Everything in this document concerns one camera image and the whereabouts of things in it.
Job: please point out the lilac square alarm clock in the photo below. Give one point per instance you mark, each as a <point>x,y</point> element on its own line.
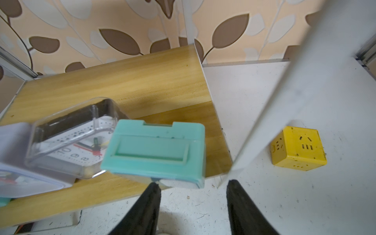
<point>19,180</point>

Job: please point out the clear square alarm clock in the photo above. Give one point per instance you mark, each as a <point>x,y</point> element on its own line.
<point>74,141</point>

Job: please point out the wooden two-tier shelf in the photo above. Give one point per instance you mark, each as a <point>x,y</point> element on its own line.
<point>172,82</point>

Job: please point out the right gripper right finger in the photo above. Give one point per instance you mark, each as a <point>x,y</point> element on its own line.
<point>244,216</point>

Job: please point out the mint square alarm clock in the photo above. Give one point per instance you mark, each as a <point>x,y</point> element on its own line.
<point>4,201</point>

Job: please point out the yellow cube box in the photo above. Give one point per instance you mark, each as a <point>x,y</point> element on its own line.
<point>298,148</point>

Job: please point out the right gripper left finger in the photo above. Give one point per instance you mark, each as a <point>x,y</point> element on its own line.
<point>142,218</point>

